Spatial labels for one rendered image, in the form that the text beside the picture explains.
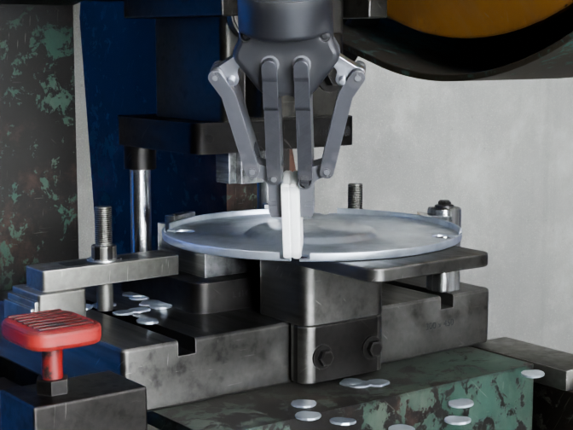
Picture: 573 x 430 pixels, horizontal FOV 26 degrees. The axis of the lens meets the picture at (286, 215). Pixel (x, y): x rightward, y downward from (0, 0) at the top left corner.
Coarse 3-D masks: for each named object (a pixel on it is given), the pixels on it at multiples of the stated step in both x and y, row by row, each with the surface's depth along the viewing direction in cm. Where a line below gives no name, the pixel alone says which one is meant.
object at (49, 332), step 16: (16, 320) 93; (32, 320) 93; (48, 320) 93; (64, 320) 93; (80, 320) 93; (16, 336) 91; (32, 336) 89; (48, 336) 89; (64, 336) 90; (80, 336) 91; (96, 336) 92; (48, 352) 93; (48, 368) 93
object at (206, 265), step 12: (168, 252) 128; (180, 252) 126; (192, 252) 124; (180, 264) 126; (192, 264) 125; (204, 264) 123; (216, 264) 124; (228, 264) 124; (240, 264) 125; (252, 264) 126; (204, 276) 123
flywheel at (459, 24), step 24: (408, 0) 155; (432, 0) 152; (456, 0) 148; (480, 0) 145; (504, 0) 142; (528, 0) 139; (552, 0) 137; (408, 24) 155; (432, 24) 152; (456, 24) 149; (480, 24) 146; (504, 24) 143; (528, 24) 140; (552, 24) 141
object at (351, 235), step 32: (192, 224) 126; (224, 224) 126; (256, 224) 126; (320, 224) 122; (352, 224) 122; (384, 224) 126; (416, 224) 126; (448, 224) 124; (224, 256) 109; (256, 256) 107; (320, 256) 106; (352, 256) 107; (384, 256) 107
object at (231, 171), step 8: (264, 152) 130; (224, 160) 128; (232, 160) 127; (240, 160) 127; (224, 168) 128; (232, 168) 127; (240, 168) 127; (224, 176) 128; (232, 176) 127; (240, 176) 127
